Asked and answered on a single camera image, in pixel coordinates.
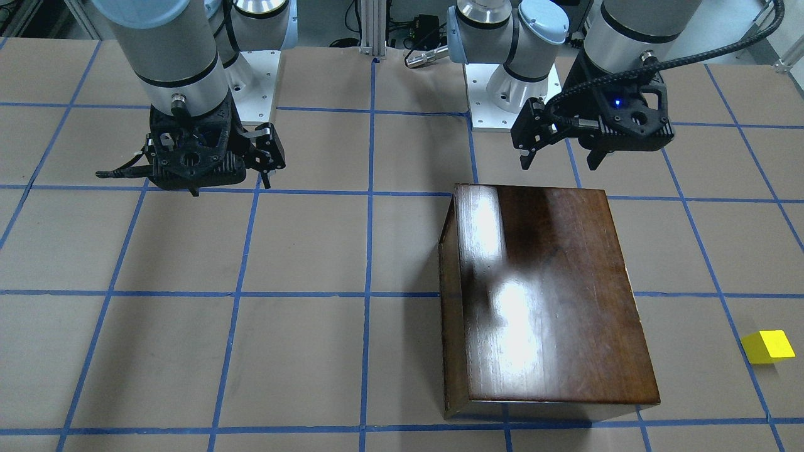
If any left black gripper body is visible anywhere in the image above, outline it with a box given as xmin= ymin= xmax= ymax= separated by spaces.
xmin=545 ymin=94 xmax=604 ymax=151

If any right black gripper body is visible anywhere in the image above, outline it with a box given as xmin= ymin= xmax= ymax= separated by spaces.
xmin=229 ymin=104 xmax=258 ymax=169

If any yellow block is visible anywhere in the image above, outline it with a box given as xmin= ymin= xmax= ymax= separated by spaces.
xmin=741 ymin=330 xmax=796 ymax=365

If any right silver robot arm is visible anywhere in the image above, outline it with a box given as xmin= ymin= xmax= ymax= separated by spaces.
xmin=94 ymin=1 xmax=298 ymax=196

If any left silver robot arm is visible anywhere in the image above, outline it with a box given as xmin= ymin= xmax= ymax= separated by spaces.
xmin=446 ymin=1 xmax=700 ymax=171

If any metallic cylinder tool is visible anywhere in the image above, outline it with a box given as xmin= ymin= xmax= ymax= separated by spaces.
xmin=404 ymin=45 xmax=450 ymax=69

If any black power adapter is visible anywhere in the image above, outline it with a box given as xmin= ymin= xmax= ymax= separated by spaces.
xmin=411 ymin=14 xmax=440 ymax=46

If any dark wooden cabinet box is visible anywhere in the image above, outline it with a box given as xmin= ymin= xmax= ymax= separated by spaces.
xmin=438 ymin=184 xmax=661 ymax=422

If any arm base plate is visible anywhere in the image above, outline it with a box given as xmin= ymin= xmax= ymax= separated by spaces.
xmin=464 ymin=64 xmax=561 ymax=132
xmin=225 ymin=50 xmax=281 ymax=126

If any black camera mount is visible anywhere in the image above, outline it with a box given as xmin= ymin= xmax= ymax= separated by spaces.
xmin=95 ymin=94 xmax=246 ymax=196
xmin=581 ymin=72 xmax=675 ymax=153

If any black braided cable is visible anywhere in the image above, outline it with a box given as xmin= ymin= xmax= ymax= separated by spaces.
xmin=545 ymin=0 xmax=786 ymax=120

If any aluminium frame post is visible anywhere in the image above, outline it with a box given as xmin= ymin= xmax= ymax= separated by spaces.
xmin=357 ymin=0 xmax=388 ymax=60

